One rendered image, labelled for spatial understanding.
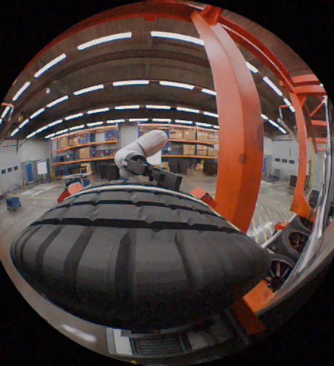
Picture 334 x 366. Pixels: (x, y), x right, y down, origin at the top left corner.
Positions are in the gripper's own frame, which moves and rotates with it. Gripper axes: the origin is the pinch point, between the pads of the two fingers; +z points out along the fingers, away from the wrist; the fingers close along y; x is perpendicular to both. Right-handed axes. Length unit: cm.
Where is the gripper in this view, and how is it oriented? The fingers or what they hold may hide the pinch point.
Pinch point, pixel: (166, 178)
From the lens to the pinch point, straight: 22.3
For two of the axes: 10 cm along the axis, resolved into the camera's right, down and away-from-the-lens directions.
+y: -7.6, -1.3, -6.4
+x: 3.0, -9.4, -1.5
